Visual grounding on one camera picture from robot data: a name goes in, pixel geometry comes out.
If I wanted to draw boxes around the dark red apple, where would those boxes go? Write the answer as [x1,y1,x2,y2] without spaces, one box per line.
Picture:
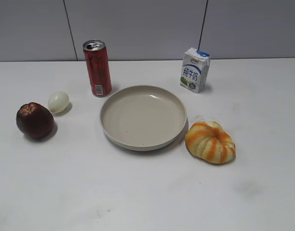
[16,102,54,140]

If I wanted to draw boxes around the orange striped bread bun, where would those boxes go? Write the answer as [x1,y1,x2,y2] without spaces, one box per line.
[185,121,236,165]

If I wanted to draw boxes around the white egg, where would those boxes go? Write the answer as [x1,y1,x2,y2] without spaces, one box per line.
[48,91,69,114]

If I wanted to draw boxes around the white blue milk carton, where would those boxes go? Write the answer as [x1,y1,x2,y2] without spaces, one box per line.
[180,48,210,94]

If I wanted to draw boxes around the red soda can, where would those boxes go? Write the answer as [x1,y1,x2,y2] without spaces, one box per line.
[83,39,112,97]

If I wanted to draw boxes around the beige round plate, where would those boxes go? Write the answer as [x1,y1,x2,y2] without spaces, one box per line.
[99,85,188,152]

